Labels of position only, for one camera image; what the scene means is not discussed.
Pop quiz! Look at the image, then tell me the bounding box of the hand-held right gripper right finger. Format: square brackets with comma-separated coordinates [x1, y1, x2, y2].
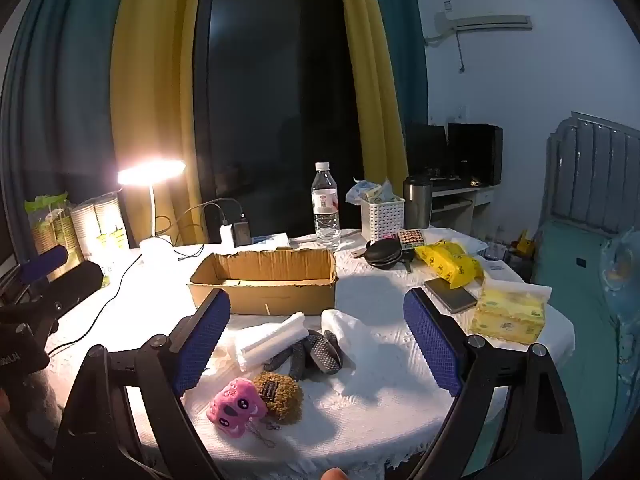
[402, 287, 583, 480]

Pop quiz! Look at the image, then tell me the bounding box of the blue printed plastic cover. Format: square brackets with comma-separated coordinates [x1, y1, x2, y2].
[597, 232, 640, 376]

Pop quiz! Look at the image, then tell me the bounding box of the white blue flat box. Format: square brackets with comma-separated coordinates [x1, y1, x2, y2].
[250, 232, 291, 251]

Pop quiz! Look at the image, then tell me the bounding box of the dark phone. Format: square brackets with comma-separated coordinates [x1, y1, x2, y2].
[424, 276, 478, 314]

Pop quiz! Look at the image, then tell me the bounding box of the white desk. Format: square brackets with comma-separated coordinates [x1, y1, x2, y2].
[430, 182, 501, 241]

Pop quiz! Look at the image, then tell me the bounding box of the green paper cup bag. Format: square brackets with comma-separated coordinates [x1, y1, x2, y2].
[25, 192, 83, 267]

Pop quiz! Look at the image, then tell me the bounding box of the white desk lamp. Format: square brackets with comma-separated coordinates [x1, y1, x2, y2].
[116, 160, 187, 281]

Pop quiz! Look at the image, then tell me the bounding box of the pink plush toy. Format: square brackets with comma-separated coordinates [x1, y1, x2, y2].
[207, 377, 268, 436]

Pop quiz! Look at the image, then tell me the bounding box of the black round case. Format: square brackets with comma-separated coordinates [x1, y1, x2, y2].
[364, 239, 416, 268]

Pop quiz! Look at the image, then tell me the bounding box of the person's left forearm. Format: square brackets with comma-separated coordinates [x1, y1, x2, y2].
[0, 370, 63, 480]

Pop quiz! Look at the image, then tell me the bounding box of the grey padded headboard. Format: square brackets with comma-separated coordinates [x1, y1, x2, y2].
[544, 110, 640, 231]

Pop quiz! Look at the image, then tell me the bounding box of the white cotton ball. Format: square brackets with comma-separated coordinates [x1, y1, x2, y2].
[320, 308, 401, 396]

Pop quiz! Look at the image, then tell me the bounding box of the yellow wipes packet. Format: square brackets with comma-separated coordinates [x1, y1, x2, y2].
[415, 241, 485, 289]

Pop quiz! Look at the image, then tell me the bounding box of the brown cardboard box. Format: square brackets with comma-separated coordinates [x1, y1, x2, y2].
[187, 247, 339, 317]

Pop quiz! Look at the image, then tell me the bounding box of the yellow curtain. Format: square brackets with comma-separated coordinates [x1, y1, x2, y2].
[110, 0, 206, 248]
[335, 0, 408, 196]

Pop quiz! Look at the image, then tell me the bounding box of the dark window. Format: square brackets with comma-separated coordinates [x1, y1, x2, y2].
[192, 0, 366, 233]

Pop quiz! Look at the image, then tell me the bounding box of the white air conditioner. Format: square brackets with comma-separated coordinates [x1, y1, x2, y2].
[425, 10, 533, 46]

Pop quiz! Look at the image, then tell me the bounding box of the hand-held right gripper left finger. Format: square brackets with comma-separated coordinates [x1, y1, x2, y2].
[52, 288, 232, 480]

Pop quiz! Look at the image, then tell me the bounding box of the small patterned box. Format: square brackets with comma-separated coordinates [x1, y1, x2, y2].
[397, 229, 426, 251]

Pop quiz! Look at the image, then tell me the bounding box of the grey dotted glove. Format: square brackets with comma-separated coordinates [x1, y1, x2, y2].
[262, 337, 313, 381]
[305, 329, 346, 373]

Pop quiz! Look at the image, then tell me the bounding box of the teal curtain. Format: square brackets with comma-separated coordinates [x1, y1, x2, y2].
[0, 0, 131, 241]
[370, 0, 431, 126]

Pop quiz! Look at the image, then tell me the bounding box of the black power adapter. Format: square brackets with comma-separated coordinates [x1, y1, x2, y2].
[232, 215, 252, 247]

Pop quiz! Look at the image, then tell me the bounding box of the black monitor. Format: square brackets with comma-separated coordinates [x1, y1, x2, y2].
[447, 122, 503, 186]
[405, 122, 448, 176]

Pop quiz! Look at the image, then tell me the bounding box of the black lamp cable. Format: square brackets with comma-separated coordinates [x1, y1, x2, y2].
[47, 252, 146, 356]

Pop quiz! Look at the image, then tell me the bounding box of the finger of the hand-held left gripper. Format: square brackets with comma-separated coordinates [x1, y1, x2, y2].
[45, 260, 104, 309]
[19, 246, 69, 285]

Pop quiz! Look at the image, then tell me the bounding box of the white plastic basket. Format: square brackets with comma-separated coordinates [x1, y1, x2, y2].
[361, 195, 406, 242]

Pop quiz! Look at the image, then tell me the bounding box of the black charger cable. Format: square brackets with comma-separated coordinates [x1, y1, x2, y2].
[175, 199, 246, 241]

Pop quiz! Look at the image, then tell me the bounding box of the stack of paper cups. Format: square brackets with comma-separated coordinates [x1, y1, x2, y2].
[70, 194, 128, 261]

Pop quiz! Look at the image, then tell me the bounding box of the clear plastic water bottle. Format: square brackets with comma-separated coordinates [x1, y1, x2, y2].
[311, 161, 342, 252]

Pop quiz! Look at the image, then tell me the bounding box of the brown plush toy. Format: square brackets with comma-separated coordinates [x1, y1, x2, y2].
[251, 370, 304, 423]

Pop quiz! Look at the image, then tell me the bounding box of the steel thermos cup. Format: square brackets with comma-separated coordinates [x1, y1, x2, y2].
[403, 175, 433, 230]

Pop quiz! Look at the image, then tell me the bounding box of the white towel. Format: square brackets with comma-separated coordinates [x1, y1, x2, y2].
[232, 311, 310, 368]

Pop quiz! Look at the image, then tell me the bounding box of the yellow tissue pack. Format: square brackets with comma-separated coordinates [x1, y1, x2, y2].
[468, 280, 552, 346]

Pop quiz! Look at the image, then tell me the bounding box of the blue white plastic packet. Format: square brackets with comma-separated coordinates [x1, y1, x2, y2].
[347, 177, 396, 206]

